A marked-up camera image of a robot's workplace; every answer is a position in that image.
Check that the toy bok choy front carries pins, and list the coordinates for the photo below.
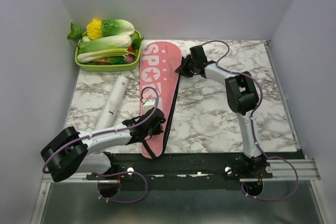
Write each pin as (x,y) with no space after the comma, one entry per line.
(96,55)

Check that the white shuttlecock tube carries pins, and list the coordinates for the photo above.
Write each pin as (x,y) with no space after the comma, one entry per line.
(112,104)

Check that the aluminium frame rail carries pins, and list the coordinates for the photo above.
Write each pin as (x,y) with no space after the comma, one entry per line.
(278,170)

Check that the pink racket bag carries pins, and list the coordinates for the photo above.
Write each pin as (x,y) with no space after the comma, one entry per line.
(158,79)

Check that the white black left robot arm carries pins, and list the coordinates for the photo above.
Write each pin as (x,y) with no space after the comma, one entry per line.
(64,154)

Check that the toy napa cabbage top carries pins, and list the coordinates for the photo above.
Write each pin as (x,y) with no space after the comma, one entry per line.
(111,27)

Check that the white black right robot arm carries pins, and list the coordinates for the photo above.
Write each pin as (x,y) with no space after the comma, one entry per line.
(242,99)

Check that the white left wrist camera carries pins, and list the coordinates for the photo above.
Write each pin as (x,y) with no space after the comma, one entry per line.
(149,104)

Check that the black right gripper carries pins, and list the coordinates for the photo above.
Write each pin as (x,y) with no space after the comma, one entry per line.
(182,70)

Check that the green toy leaf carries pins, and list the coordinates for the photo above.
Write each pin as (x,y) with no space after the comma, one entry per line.
(75,34)

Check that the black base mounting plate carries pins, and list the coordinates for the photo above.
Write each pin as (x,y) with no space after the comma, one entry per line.
(181,172)

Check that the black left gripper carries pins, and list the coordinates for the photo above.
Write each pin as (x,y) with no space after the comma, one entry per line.
(158,130)

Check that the toy napa cabbage middle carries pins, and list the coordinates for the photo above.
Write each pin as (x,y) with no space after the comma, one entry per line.
(117,41)

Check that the toy napa cabbage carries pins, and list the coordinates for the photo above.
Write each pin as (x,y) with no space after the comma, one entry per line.
(117,41)
(111,27)

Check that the green plastic basket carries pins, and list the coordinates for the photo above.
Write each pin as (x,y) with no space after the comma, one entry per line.
(118,63)

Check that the yellow toy flower vegetable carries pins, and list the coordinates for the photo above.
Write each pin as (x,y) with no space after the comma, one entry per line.
(94,29)

